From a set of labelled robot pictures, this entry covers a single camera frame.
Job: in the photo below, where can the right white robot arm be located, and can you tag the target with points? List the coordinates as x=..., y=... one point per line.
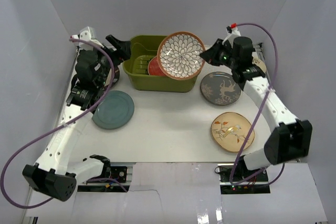
x=289, y=137

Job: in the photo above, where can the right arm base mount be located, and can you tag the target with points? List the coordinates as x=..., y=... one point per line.
x=255, y=185

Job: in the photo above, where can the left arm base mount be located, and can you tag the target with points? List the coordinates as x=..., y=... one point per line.
x=117, y=180

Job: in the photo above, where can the blue-grey ceramic plate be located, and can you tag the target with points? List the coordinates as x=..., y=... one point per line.
x=114, y=111

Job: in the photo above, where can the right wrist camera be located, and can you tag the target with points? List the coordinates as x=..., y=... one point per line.
x=232, y=33

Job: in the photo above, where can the grey reindeer plate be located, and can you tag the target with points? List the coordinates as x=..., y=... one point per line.
x=219, y=88

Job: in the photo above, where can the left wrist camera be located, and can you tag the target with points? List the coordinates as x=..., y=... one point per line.
x=86, y=34

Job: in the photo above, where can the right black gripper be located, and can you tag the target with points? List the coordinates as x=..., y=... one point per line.
x=210, y=55

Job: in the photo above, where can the small cream floral plate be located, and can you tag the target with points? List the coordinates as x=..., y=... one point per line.
x=258, y=62

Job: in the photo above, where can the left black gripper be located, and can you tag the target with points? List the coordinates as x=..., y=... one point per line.
x=121, y=48

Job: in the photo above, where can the red and teal floral plate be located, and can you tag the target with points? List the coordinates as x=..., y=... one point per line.
x=154, y=68

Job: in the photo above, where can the brown rimmed petal pattern plate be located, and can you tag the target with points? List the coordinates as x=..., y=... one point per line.
x=178, y=55

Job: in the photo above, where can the cream bird pattern plate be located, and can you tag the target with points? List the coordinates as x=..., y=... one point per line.
x=229, y=130

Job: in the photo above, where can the olive green plastic bin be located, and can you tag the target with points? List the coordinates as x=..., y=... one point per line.
x=143, y=49

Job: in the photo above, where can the dark rimmed cream plate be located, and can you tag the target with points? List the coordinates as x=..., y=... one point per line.
x=115, y=77

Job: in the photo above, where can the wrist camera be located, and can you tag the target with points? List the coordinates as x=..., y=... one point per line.
x=86, y=34
x=232, y=33

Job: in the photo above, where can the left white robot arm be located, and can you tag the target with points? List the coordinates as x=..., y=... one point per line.
x=52, y=175

